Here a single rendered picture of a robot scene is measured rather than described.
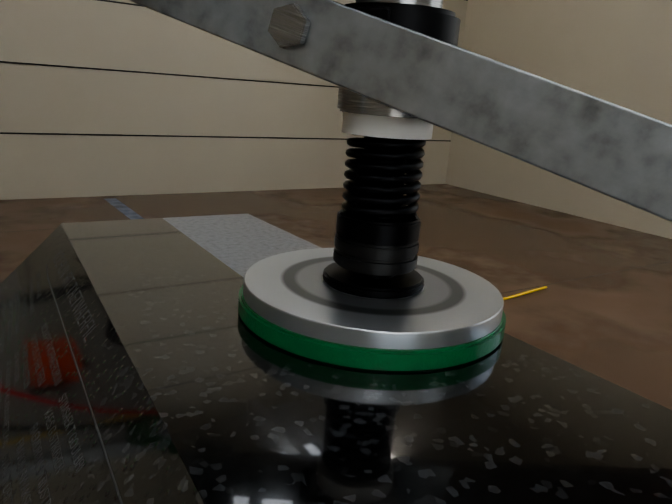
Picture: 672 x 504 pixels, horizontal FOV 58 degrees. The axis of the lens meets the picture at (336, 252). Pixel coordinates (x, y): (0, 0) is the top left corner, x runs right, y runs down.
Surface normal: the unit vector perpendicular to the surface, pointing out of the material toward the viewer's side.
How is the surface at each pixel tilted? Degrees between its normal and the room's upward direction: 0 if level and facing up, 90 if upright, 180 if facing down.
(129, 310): 0
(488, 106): 90
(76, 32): 90
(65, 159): 90
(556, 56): 90
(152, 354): 0
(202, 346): 0
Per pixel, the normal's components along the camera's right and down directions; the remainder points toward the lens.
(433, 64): -0.39, 0.22
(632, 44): -0.83, 0.09
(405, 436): 0.07, -0.96
